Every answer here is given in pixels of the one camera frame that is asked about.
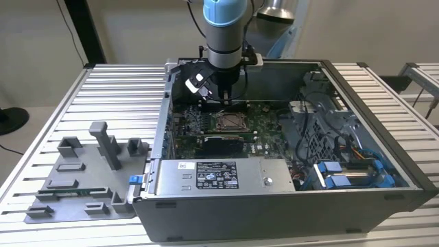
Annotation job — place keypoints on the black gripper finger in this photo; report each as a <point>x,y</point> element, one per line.
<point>226,97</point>

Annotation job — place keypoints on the silver square CPU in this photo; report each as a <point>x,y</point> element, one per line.
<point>230,121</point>

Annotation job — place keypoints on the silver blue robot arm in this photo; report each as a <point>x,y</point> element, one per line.
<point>223,38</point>

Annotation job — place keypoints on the white clip RAM slot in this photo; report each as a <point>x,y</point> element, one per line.
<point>238,102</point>
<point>238,107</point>

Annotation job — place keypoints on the CPU socket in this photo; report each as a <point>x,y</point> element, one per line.
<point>231,131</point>

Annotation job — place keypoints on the green motherboard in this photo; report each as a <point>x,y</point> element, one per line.
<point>266,133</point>

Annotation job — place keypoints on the black graphics card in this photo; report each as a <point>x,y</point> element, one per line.
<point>220,146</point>

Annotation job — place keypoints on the grey drive cage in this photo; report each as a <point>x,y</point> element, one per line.
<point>319,133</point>

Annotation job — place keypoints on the silver power supply unit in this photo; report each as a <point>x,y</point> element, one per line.
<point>171,184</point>

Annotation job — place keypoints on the blue case latch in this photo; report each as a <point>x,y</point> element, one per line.
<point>134,179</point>

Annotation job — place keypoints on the dark grey PC case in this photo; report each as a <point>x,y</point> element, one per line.
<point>241,218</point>

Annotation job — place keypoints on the grey plastic parts rack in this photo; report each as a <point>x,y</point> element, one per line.
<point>96,177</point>

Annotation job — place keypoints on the black box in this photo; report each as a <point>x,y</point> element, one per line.
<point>394,85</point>

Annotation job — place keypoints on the metal slat side table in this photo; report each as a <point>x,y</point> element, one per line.
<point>423,74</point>

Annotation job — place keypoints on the black round stand base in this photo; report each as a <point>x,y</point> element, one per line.
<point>12,119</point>

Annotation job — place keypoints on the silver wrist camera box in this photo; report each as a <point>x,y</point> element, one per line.
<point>257,61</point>

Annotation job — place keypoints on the black upright post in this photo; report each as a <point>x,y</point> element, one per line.
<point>87,31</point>

